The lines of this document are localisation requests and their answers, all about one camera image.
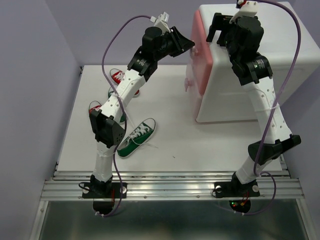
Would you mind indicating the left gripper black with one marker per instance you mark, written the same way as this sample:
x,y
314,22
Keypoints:
x,y
181,43

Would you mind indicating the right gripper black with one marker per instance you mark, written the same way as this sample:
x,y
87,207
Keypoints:
x,y
220,23

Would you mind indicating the green sneaker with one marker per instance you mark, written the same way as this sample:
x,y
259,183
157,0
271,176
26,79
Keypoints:
x,y
121,117
137,138

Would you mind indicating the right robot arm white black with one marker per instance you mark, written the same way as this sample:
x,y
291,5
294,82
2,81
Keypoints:
x,y
270,117

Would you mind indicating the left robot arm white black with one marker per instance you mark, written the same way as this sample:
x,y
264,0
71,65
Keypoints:
x,y
105,122

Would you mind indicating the white shoe cabinet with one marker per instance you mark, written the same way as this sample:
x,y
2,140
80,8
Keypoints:
x,y
292,52

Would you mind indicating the red sneaker far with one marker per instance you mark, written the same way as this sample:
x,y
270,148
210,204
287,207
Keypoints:
x,y
117,76

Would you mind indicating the red sneaker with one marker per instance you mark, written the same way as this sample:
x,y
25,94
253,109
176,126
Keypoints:
x,y
94,106
117,76

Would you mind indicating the red sneaker near left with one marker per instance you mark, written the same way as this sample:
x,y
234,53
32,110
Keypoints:
x,y
94,106

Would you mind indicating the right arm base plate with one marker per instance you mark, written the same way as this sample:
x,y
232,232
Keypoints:
x,y
239,195

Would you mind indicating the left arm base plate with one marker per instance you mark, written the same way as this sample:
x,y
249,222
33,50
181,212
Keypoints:
x,y
105,201

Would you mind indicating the aluminium mounting rail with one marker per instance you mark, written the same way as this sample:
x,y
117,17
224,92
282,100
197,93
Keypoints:
x,y
170,185

